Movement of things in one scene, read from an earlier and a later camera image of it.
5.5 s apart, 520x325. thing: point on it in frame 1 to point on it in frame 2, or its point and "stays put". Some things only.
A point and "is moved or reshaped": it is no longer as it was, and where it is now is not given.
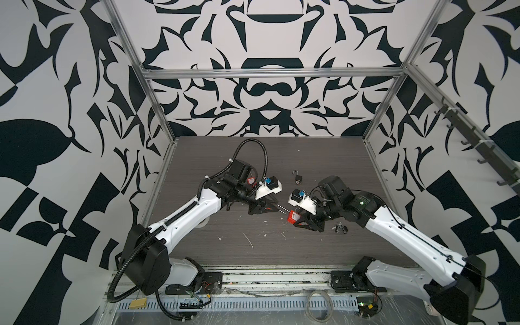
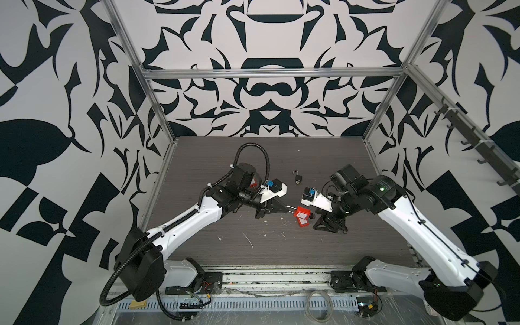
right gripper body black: (316, 220) to (329, 218)
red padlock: (294, 216) is moved or reshaped
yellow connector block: (137, 304) stays put
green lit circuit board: (367, 305) stays put
